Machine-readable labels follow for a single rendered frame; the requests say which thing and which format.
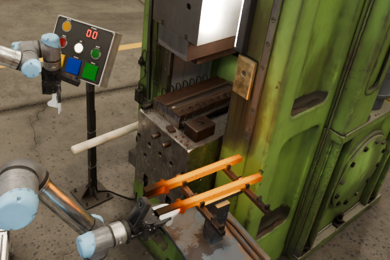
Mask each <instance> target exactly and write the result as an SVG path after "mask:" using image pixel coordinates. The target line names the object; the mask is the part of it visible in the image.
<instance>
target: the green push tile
mask: <svg viewBox="0 0 390 260"><path fill-rule="evenodd" d="M98 69H99V67H98V66H94V65H92V64H89V63H85V67H84V70H83V73H82V77H83V78H86V79H88V80H91V81H95V79H96V76H97V73H98Z"/></svg>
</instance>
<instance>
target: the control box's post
mask: <svg viewBox="0 0 390 260"><path fill-rule="evenodd" d="M86 116H87V130H88V131H89V132H93V131H95V85H93V84H90V83H87V82H86ZM93 138H95V132H94V133H92V134H89V133H87V140H90V139H93ZM88 166H90V167H94V166H95V147H92V148H90V149H88ZM95 178H96V174H95V167H94V168H92V169H89V168H88V185H89V186H90V195H91V196H92V187H93V186H94V187H95V189H96V180H95Z"/></svg>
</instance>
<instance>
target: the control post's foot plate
mask: <svg viewBox="0 0 390 260"><path fill-rule="evenodd" d="M97 189H98V190H107V189H106V188H105V187H104V186H103V185H102V184H101V183H100V182H99V180H98V179H97ZM70 193H71V194H72V196H73V197H74V198H75V199H76V201H77V202H78V203H80V204H81V206H82V207H83V208H84V209H86V210H89V209H91V208H93V207H96V206H99V205H101V204H103V203H104V202H107V201H109V200H111V199H112V198H114V196H113V195H112V194H111V193H110V192H97V191H96V190H95V187H94V186H93V187H92V196H91V195H90V186H89V185H88V183H86V184H84V185H82V186H79V187H77V188H76V187H75V188H74V189H72V190H70Z"/></svg>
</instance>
